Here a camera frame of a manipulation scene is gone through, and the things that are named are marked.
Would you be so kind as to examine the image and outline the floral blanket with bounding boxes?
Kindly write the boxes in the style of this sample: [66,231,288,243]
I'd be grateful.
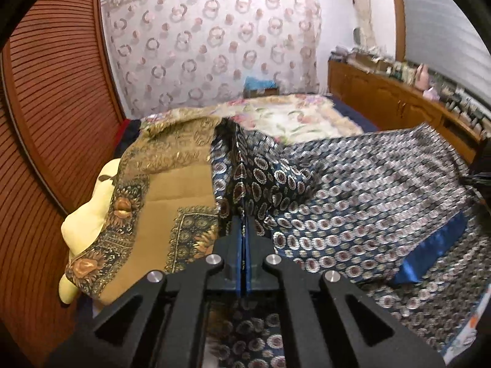
[142,94,363,147]

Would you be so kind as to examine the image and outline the pink bottle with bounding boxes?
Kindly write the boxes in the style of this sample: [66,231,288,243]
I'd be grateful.
[416,63,431,91]

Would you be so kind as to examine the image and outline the row of cosmetic bottles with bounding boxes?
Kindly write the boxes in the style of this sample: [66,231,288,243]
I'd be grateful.
[387,61,417,82]

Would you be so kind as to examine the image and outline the sheer circle-patterned curtain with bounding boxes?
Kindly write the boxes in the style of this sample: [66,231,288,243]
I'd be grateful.
[100,0,323,120]

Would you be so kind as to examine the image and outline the wooden louvered wardrobe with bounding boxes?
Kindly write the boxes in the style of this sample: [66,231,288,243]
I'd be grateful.
[0,0,127,366]

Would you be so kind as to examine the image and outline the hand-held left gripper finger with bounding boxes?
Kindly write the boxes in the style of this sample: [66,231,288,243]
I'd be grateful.
[245,217,446,368]
[46,215,246,368]

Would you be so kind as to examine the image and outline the dark red cloth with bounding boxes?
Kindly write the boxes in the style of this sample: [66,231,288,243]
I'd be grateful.
[114,119,142,150]

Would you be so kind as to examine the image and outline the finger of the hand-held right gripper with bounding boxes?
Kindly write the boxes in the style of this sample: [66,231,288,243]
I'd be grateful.
[466,152,491,201]

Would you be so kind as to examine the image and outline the dark circle-patterned satin shirt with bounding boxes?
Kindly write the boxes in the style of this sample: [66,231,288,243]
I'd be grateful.
[205,117,485,368]

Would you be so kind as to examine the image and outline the beige window curtain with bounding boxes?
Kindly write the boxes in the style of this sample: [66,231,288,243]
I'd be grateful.
[345,0,379,51]

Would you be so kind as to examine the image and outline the navy bedding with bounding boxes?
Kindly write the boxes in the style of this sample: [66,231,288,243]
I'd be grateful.
[331,94,381,132]

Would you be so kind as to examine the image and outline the grey window blind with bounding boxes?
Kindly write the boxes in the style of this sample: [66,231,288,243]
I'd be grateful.
[397,0,491,97]

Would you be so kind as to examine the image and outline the wooden sideboard cabinet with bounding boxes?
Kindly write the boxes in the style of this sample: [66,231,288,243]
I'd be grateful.
[328,58,485,166]

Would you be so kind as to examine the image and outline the cardboard box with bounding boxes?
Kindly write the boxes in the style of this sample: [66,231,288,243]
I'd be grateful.
[355,52,389,74]

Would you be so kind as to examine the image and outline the yellow plush toy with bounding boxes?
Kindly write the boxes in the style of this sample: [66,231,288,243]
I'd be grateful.
[57,159,120,306]

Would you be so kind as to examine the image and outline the gold patterned cloth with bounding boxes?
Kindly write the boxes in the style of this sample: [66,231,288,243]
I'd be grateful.
[64,117,231,308]

